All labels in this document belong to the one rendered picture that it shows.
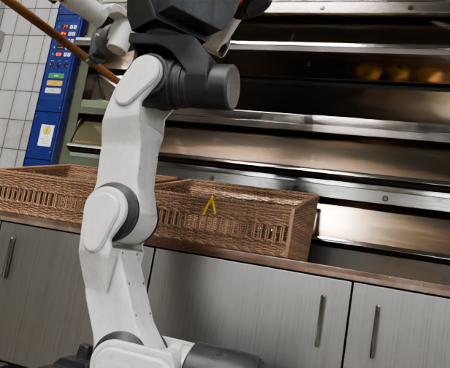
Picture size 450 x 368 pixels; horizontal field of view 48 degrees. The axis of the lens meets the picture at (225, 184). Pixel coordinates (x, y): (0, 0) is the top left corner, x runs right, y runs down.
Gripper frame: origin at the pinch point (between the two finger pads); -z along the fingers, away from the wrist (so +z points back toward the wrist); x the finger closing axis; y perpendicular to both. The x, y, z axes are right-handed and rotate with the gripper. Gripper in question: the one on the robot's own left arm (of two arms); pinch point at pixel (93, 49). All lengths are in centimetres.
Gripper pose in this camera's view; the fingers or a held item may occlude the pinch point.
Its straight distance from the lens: 188.4
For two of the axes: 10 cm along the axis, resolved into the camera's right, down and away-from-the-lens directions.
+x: -1.6, 9.8, -1.4
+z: 6.0, -0.1, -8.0
